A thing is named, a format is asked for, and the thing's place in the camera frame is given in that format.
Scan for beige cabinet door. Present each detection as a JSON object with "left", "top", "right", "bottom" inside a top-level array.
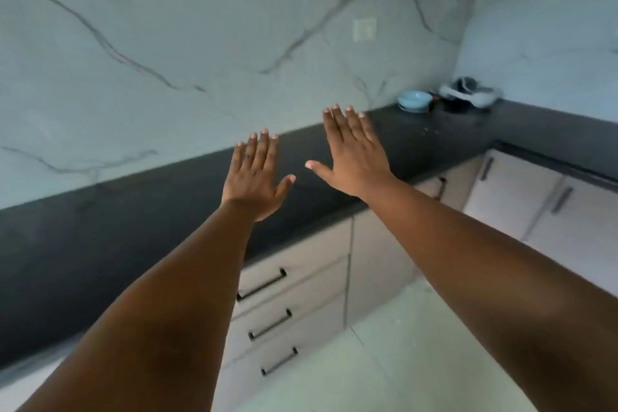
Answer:
[
  {"left": 523, "top": 176, "right": 618, "bottom": 297},
  {"left": 462, "top": 149, "right": 565, "bottom": 241},
  {"left": 414, "top": 155, "right": 485, "bottom": 213},
  {"left": 345, "top": 206, "right": 421, "bottom": 329}
]

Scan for person's right forearm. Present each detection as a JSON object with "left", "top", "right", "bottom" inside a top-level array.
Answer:
[{"left": 364, "top": 174, "right": 618, "bottom": 412}]

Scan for person's left forearm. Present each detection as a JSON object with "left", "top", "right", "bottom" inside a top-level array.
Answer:
[{"left": 17, "top": 201, "right": 264, "bottom": 412}]

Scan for person's right hand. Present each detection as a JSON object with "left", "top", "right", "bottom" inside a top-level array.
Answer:
[{"left": 304, "top": 104, "right": 397, "bottom": 201}]

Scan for person's left hand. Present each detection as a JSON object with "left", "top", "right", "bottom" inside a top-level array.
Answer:
[{"left": 221, "top": 129, "right": 296, "bottom": 223}]

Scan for white wall socket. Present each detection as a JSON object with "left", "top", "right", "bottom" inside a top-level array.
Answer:
[{"left": 353, "top": 16, "right": 378, "bottom": 44}]

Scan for white and black device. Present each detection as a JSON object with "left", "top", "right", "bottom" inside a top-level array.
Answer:
[{"left": 438, "top": 76, "right": 502, "bottom": 114}]

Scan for light blue bowl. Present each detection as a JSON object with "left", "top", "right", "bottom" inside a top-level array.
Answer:
[{"left": 397, "top": 89, "right": 435, "bottom": 114}]

